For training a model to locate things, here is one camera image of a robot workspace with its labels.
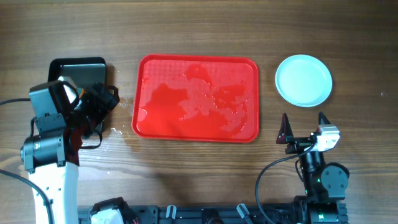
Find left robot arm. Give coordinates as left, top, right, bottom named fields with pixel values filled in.
left=21, top=80, right=119, bottom=223

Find left black cable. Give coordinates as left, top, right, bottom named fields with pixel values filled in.
left=0, top=98, right=55, bottom=224

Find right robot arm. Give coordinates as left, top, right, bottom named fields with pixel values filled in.
left=276, top=112, right=349, bottom=223

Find black rectangular tray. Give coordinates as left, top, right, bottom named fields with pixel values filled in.
left=47, top=57, right=108, bottom=134

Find red plastic serving tray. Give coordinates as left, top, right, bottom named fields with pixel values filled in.
left=131, top=54, right=259, bottom=143

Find right black cable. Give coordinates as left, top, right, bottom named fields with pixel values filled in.
left=254, top=142, right=318, bottom=224

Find orange green scrub sponge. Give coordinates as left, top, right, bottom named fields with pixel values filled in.
left=77, top=87, right=85, bottom=98

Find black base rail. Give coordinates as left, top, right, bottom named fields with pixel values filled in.
left=77, top=202, right=348, bottom=224

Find light blue plate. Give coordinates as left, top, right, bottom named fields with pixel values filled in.
left=275, top=54, right=333, bottom=108

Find black cable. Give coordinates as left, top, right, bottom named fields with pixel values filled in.
left=0, top=98, right=55, bottom=224
left=254, top=142, right=318, bottom=224

